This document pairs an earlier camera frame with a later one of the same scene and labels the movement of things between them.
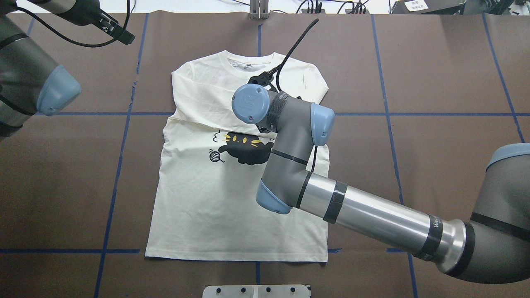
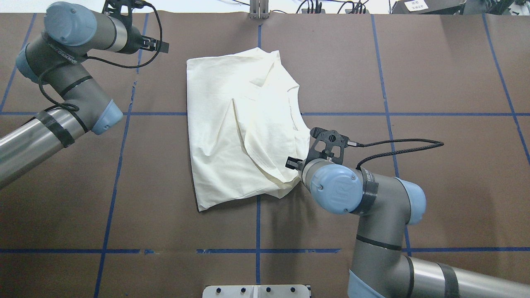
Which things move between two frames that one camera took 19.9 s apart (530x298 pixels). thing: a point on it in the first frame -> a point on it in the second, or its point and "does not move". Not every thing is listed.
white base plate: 256,291 does not move
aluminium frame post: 258,9 does not move
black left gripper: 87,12 -> 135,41
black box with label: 427,7 does not move
